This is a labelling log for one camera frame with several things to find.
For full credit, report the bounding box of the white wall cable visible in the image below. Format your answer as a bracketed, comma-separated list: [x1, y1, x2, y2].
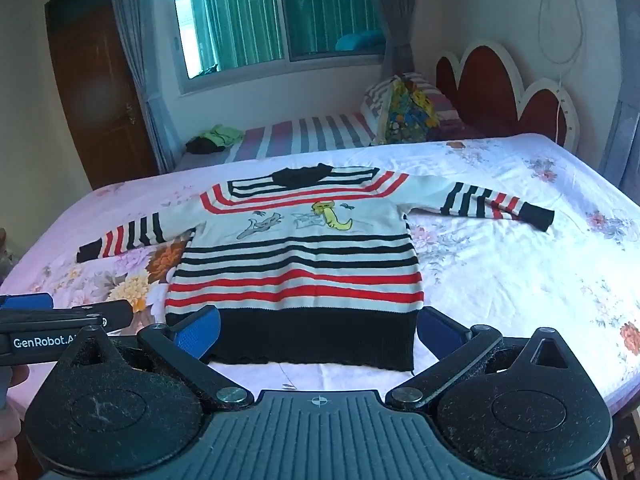
[537, 0, 587, 143]

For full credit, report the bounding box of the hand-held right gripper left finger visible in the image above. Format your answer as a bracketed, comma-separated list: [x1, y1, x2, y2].
[57, 305, 253, 406]

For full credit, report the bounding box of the colourful floral pillow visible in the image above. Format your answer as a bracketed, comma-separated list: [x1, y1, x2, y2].
[377, 76, 442, 146]

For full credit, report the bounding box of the striped pillow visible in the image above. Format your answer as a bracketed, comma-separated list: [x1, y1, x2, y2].
[361, 72, 463, 132]

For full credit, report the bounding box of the person's left hand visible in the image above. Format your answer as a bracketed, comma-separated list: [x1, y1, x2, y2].
[0, 365, 31, 463]

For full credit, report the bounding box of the red and white headboard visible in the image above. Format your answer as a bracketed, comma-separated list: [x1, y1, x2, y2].
[434, 37, 581, 153]

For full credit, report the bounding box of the dark grey panel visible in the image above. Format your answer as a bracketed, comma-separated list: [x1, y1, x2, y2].
[597, 0, 640, 191]

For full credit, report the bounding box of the striped knit sweater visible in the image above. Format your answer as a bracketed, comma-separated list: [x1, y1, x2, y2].
[76, 163, 556, 373]

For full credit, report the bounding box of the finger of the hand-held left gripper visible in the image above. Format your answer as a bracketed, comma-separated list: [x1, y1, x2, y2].
[0, 292, 54, 312]
[70, 299, 135, 333]

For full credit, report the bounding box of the brown wooden door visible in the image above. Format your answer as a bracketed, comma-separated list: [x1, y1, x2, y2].
[44, 0, 160, 191]

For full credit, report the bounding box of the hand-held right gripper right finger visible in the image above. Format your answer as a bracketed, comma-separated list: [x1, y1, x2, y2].
[387, 306, 576, 408]

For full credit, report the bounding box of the grey curtain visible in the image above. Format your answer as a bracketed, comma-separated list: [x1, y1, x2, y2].
[367, 0, 417, 79]
[106, 0, 174, 176]

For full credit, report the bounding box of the window with white frame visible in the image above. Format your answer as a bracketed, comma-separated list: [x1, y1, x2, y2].
[160, 0, 392, 95]

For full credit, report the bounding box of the green cloth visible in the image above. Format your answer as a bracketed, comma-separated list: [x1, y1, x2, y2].
[199, 124, 246, 149]

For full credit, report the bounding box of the black cloth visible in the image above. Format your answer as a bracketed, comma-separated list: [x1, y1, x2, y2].
[186, 137, 219, 156]

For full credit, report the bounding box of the teal cloth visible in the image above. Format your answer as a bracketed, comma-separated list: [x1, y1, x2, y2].
[335, 30, 386, 54]

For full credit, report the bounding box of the striped mattress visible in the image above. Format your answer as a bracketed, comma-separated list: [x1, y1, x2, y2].
[172, 112, 379, 173]

